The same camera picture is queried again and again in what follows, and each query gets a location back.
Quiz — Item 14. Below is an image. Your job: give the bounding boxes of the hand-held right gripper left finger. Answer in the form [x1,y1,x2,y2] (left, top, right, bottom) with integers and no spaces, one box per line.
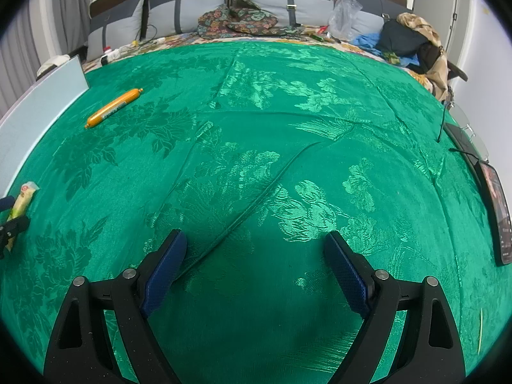
[43,229,188,384]

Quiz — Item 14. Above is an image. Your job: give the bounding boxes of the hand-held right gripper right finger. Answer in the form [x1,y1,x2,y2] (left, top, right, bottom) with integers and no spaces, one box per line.
[324,230,467,384]

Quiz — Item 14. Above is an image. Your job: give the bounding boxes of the pale yellow snack packet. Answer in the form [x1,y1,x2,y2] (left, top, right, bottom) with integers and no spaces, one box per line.
[5,181,41,251]

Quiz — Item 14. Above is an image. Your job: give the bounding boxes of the white board panel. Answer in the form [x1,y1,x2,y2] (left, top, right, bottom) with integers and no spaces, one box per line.
[0,56,90,197]

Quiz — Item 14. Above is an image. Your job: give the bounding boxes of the orange sausage stick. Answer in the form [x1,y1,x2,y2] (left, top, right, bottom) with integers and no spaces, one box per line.
[84,88,144,130]

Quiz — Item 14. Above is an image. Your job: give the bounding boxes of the green patterned blanket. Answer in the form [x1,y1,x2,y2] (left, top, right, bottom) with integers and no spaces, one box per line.
[0,42,512,384]

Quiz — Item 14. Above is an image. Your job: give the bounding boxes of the white folded cloth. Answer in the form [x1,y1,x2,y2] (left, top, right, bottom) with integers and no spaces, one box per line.
[37,54,73,77]

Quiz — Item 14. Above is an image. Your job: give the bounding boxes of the black tablet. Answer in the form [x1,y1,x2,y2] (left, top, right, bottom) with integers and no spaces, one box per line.
[476,160,512,267]

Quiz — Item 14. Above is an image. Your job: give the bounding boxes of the black flat device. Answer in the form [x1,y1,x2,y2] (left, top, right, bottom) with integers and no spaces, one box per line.
[444,123,481,165]

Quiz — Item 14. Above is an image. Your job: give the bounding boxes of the glass side table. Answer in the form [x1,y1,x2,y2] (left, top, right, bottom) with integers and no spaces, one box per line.
[452,103,491,157]

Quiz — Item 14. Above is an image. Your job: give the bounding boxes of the grey curtain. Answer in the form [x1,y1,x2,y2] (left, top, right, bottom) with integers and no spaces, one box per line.
[52,0,91,55]

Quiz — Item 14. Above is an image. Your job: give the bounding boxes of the white power strip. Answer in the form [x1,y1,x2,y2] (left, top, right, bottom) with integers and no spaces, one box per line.
[120,37,167,49]

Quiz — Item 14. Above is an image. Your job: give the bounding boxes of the dark handbag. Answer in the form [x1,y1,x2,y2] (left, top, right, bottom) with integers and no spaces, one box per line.
[418,42,469,83]

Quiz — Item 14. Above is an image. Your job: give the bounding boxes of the blue cloth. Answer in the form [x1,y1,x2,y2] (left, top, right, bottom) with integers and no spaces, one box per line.
[354,34,420,67]

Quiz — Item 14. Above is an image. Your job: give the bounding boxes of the black bag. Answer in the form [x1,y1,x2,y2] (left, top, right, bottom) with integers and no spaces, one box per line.
[378,20,429,55]

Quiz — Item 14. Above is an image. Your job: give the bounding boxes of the clear plastic bag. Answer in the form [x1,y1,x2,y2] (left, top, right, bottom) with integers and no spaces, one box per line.
[328,0,363,43]

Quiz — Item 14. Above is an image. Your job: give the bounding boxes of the dark floral cloth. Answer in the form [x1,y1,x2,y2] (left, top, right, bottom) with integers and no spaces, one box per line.
[198,0,305,40]

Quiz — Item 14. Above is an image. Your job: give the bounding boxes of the pile of clothes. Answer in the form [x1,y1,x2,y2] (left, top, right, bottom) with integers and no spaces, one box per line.
[396,12,451,101]

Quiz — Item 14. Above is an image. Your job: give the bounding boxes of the white door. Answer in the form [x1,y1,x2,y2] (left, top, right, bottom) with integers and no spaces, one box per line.
[414,0,473,73]

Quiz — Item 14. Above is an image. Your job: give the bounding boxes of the thin black cable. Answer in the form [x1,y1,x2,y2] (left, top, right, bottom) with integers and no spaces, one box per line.
[436,101,449,143]

